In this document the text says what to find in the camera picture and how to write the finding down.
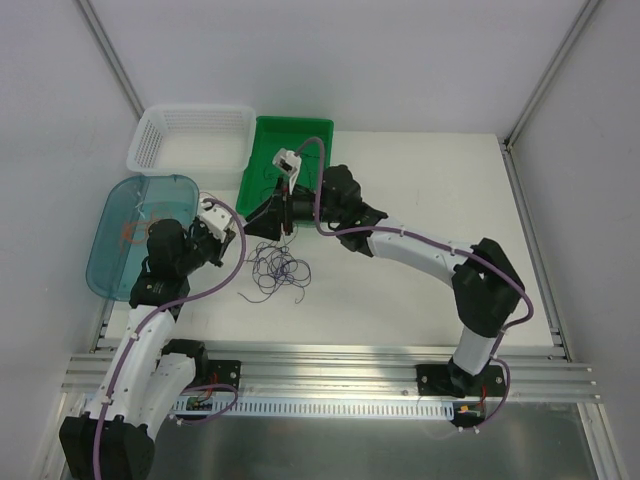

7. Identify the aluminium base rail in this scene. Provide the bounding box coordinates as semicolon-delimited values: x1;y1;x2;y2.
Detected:
62;339;599;404

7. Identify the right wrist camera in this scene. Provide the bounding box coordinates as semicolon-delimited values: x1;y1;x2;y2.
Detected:
272;148;302;193

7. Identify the white perforated plastic basket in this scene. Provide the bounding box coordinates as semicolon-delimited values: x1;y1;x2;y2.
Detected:
126;103;257;175

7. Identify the purple thin wire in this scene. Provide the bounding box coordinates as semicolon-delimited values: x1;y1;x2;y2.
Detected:
238;232;312;306

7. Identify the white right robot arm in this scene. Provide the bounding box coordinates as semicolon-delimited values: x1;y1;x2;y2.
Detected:
244;165;525;398

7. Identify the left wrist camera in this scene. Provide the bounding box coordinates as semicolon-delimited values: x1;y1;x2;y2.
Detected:
197;197;233;241

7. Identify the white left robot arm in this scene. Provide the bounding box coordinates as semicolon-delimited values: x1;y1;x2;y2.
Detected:
59;207;236;479

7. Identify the white slotted cable duct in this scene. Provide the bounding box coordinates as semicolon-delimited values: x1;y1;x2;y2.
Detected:
170;393;454;421

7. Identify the teal transparent plastic bin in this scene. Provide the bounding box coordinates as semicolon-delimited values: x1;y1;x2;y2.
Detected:
86;175;199;302

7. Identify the green plastic tray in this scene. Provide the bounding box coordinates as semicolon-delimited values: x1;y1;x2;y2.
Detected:
236;116;334;219

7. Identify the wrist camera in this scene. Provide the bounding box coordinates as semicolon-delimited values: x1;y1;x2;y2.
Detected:
272;148;302;193
197;197;233;241

